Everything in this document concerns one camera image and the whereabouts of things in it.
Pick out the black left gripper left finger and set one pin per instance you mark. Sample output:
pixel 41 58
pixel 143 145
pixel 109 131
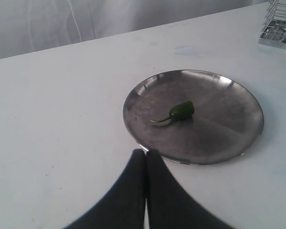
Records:
pixel 123 206

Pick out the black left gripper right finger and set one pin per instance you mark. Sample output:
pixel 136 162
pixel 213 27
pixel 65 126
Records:
pixel 169 205

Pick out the round steel plate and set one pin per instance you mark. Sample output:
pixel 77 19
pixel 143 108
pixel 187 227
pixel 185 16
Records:
pixel 227 120

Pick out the chrome wire utensil holder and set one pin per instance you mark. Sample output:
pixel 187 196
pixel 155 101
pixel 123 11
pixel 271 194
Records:
pixel 273 32

